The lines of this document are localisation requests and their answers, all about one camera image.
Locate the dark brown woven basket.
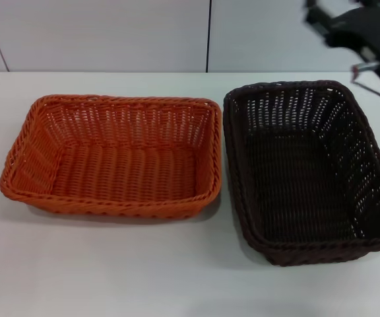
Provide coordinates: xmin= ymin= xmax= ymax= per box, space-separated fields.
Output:
xmin=222 ymin=79 xmax=380 ymax=267

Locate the silver and red cable connector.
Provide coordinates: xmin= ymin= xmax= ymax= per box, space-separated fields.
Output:
xmin=350 ymin=61 xmax=380 ymax=74

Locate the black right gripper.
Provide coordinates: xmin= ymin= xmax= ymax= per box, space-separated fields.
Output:
xmin=303 ymin=3 xmax=380 ymax=69

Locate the thin black cable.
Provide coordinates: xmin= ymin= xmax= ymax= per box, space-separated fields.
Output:
xmin=351 ymin=71 xmax=380 ymax=115

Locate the orange woven plastic basket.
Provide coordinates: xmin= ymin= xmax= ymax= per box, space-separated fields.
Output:
xmin=0 ymin=94 xmax=223 ymax=219

